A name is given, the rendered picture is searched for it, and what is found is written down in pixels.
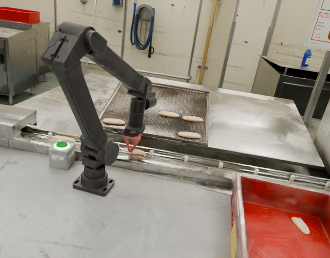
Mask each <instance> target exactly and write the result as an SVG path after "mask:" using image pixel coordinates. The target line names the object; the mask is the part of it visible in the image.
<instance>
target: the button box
mask: <svg viewBox="0 0 330 258"><path fill-rule="evenodd" d="M57 142H59V141H56V142H55V143H57ZM55 143H54V144H55ZM54 144H53V145H52V146H51V147H50V148H49V167H53V168H58V169H64V170H68V169H69V167H70V166H71V165H72V164H73V162H74V161H77V154H75V144H73V143H69V144H70V147H69V148H68V149H63V150H60V149H56V148H54Z"/></svg>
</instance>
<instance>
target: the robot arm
mask: <svg viewBox="0 0 330 258"><path fill-rule="evenodd" d="M84 56H85V57H87V58H89V59H90V60H91V61H93V62H94V63H96V64H97V65H98V66H100V67H101V68H103V69H104V70H106V71H107V72H108V73H110V74H111V75H113V76H114V77H115V78H116V79H118V80H119V81H121V82H122V83H123V84H124V85H125V86H126V88H127V89H128V91H127V93H128V94H130V95H133V96H135V97H132V98H131V100H130V109H129V118H128V123H127V124H126V126H125V127H124V132H123V136H122V137H123V139H124V141H125V144H126V146H127V149H128V152H131V153H132V152H133V150H134V149H135V147H136V146H137V144H138V142H139V141H140V139H141V136H142V134H143V132H144V131H145V128H146V126H145V123H146V122H143V120H144V112H145V110H147V109H149V108H152V107H154V106H155V105H156V104H157V98H156V96H155V95H156V93H155V92H152V91H151V89H152V83H151V81H150V80H149V79H148V78H147V77H144V76H143V75H142V74H141V73H139V72H137V71H136V70H135V69H134V68H132V67H131V66H130V65H129V64H128V63H127V62H126V61H125V60H123V59H122V58H121V57H120V56H119V55H118V54H117V53H115V52H114V51H113V50H112V49H111V48H110V47H109V46H108V45H107V40H106V39H105V38H104V37H103V36H101V35H100V34H99V33H98V32H97V31H96V30H95V29H94V28H93V27H91V26H87V25H82V24H77V23H73V22H69V21H64V22H62V23H61V24H59V25H58V26H57V27H56V31H55V33H54V34H53V36H52V38H51V40H50V41H49V43H48V45H47V46H46V48H45V50H44V51H43V53H42V55H41V56H40V58H41V60H42V63H43V64H44V65H48V66H49V67H50V69H51V71H52V72H53V74H54V75H55V76H56V78H57V80H58V82H59V84H60V86H61V88H62V90H63V92H64V95H65V97H66V99H67V101H68V103H69V106H70V108H71V110H72V112H73V114H74V116H75V119H76V121H77V123H78V125H79V127H80V130H81V132H82V134H81V136H80V137H79V139H80V141H81V146H80V152H81V154H82V155H83V156H82V165H84V171H83V172H82V173H81V175H80V176H79V177H78V178H77V179H76V180H75V181H74V182H73V188H74V189H77V190H81V191H85V192H88V193H91V194H95V195H98V196H102V197H105V196H106V195H107V194H108V193H109V191H110V190H111V189H112V187H113V186H114V185H115V180H114V179H112V178H108V174H107V172H106V171H105V165H107V166H110V165H112V164H113V163H114V162H115V160H116V159H117V157H118V154H119V145H118V144H116V143H115V142H113V141H112V139H110V138H108V135H107V133H106V131H105V130H104V128H103V126H102V124H101V122H100V119H99V116H98V114H97V111H96V108H95V106H94V103H93V100H92V97H91V95H90V92H89V89H88V87H87V84H86V82H85V78H84V76H83V72H82V68H81V58H83V57H84ZM133 131H134V132H136V134H139V135H138V136H136V134H133ZM128 139H131V141H132V143H133V144H134V145H133V147H132V148H130V146H129V142H128Z"/></svg>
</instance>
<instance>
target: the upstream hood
mask: <svg viewBox="0 0 330 258"><path fill-rule="evenodd" d="M36 115H37V110H31V109H25V108H22V107H15V106H9V105H4V104H0V137H3V138H9V139H14V138H16V137H17V136H18V135H20V134H21V129H22V128H24V127H25V126H26V125H28V124H29V125H31V126H32V125H35V126H37V120H36Z"/></svg>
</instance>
